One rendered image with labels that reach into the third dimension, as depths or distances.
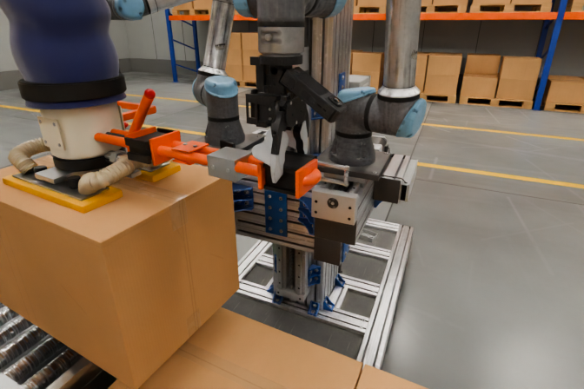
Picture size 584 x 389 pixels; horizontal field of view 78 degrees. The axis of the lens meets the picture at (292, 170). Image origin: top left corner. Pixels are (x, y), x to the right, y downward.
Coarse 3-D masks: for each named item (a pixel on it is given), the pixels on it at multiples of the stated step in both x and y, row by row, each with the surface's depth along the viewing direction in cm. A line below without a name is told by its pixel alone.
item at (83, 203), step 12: (36, 168) 91; (12, 180) 92; (24, 180) 90; (36, 180) 90; (72, 180) 84; (36, 192) 86; (48, 192) 85; (60, 192) 84; (72, 192) 84; (96, 192) 84; (108, 192) 85; (120, 192) 86; (60, 204) 83; (72, 204) 80; (84, 204) 79; (96, 204) 81
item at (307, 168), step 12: (288, 156) 67; (300, 156) 67; (264, 168) 65; (288, 168) 62; (300, 168) 61; (312, 168) 65; (264, 180) 66; (288, 180) 63; (300, 180) 61; (288, 192) 63; (300, 192) 62
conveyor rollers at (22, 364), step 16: (0, 304) 129; (0, 320) 121; (16, 320) 119; (0, 336) 114; (32, 336) 114; (0, 352) 108; (16, 352) 110; (32, 352) 108; (48, 352) 110; (64, 352) 108; (0, 368) 107; (16, 368) 103; (32, 368) 106; (48, 368) 103; (64, 368) 105; (32, 384) 99; (48, 384) 101
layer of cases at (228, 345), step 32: (224, 320) 120; (192, 352) 108; (224, 352) 108; (256, 352) 108; (288, 352) 108; (320, 352) 108; (160, 384) 99; (192, 384) 99; (224, 384) 99; (256, 384) 99; (288, 384) 99; (320, 384) 99; (352, 384) 99; (384, 384) 99; (416, 384) 99
